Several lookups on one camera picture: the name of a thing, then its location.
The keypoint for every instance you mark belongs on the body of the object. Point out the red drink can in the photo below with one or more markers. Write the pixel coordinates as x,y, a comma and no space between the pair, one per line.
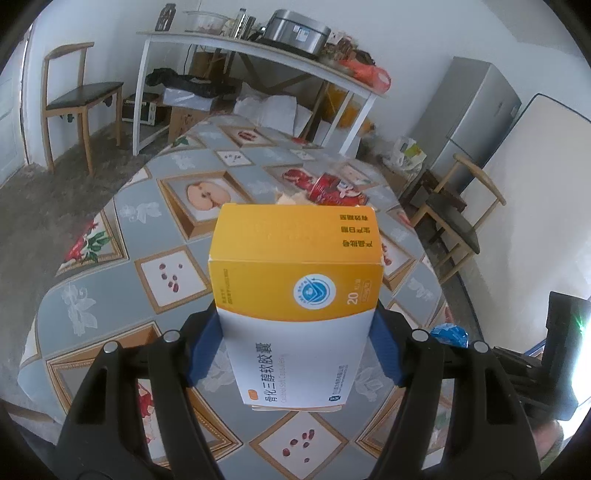
333,191

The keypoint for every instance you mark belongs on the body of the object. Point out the orange plastic bag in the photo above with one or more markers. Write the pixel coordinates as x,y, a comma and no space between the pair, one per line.
375,77

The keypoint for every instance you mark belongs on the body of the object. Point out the wooden chair left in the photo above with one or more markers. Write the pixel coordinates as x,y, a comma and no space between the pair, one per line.
77,102

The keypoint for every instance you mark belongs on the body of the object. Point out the black cloth bundle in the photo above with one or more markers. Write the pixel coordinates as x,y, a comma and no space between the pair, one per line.
196,85

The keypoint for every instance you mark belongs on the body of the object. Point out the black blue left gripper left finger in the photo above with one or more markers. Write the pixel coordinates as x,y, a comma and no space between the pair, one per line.
103,435

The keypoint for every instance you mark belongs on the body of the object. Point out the silver rice cooker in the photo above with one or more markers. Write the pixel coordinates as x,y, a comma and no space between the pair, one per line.
290,31

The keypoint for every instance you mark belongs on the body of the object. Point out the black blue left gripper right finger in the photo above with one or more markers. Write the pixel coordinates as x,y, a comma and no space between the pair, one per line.
489,436

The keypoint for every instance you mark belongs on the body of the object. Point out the grey refrigerator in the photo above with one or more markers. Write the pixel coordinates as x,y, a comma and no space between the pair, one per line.
470,115

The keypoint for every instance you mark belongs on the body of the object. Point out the wooden chair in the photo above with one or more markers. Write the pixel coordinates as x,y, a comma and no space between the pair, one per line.
77,102
441,210

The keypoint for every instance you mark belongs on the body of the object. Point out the wooden chair right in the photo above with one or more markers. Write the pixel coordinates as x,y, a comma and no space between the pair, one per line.
441,210

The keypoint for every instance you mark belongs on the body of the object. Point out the yellow white medicine box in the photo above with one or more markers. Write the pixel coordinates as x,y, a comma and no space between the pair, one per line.
295,288

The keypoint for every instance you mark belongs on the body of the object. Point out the white mattress blue trim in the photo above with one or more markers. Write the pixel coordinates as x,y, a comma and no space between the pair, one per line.
539,241

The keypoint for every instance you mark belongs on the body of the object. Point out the patterned fruit tablecloth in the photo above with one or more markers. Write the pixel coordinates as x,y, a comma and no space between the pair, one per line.
140,269

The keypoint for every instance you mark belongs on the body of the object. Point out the white long side table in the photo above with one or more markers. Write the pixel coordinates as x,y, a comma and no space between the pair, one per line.
246,50

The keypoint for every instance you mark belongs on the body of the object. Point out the blue plastic wrapper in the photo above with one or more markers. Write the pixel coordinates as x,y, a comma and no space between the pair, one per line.
451,335

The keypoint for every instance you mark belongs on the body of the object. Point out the white plastic bag pile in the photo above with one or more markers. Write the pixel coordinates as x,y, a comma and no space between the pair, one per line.
406,156

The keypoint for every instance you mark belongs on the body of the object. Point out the brown paper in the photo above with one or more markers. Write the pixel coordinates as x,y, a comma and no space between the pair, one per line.
297,199

